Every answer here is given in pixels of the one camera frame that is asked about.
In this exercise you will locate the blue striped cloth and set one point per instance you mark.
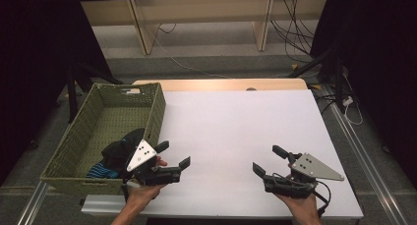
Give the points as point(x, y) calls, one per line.
point(100, 172)

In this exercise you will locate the wooden table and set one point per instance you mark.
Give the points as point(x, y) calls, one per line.
point(223, 84)

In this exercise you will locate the black metal stand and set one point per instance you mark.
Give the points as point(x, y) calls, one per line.
point(334, 71)
point(71, 87)

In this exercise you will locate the green woven basket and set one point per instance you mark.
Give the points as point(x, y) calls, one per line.
point(108, 120)

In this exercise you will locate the black cloth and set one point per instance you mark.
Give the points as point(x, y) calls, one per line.
point(119, 151)

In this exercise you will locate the person's left hand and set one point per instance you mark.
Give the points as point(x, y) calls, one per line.
point(142, 195)

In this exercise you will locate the person's right hand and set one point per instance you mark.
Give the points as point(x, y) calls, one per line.
point(305, 210)

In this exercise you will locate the metal floor rail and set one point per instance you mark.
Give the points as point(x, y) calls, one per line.
point(32, 202)
point(367, 159)

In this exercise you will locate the light wooden shelf unit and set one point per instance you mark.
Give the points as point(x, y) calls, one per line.
point(203, 9)

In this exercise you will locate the white table sheet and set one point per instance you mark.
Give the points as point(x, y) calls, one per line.
point(229, 133)

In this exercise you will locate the black curtain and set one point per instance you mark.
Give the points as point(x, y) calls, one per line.
point(29, 71)
point(383, 71)

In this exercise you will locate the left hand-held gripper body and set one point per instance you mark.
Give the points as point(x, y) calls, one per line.
point(144, 159)

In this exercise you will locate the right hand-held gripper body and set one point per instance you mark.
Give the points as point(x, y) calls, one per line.
point(311, 167)

